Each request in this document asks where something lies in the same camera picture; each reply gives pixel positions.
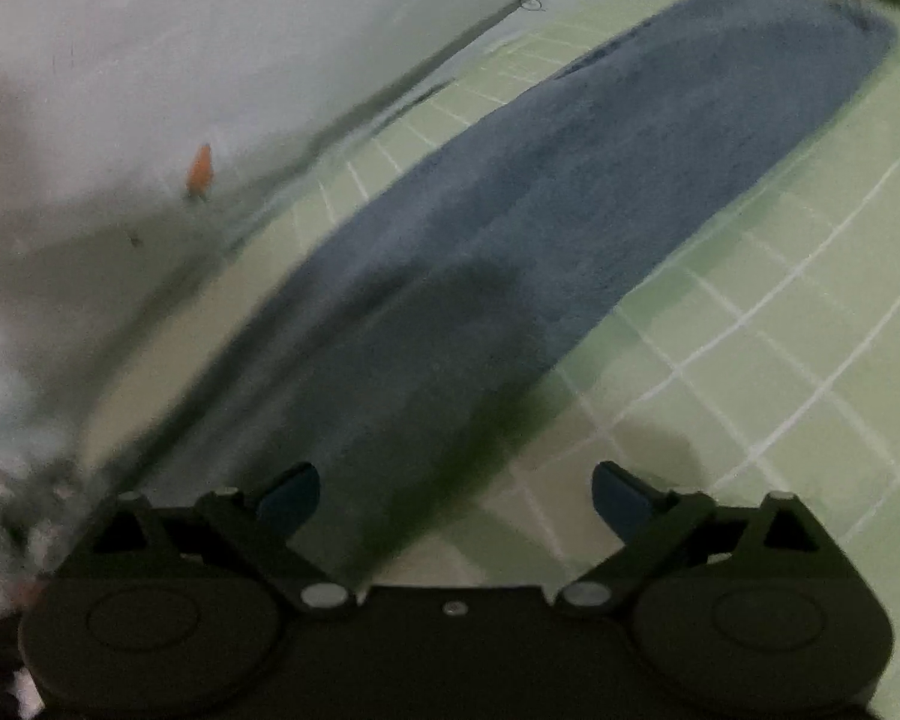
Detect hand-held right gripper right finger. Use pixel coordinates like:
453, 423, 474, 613
551, 461, 848, 620

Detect blue denim jeans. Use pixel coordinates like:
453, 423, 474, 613
82, 0, 900, 587

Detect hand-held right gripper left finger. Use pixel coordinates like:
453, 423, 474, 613
75, 463, 359, 620

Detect green checked mat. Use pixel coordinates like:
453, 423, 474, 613
75, 0, 900, 691

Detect white carrot print sheet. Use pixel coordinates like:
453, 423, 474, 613
0, 0, 710, 518

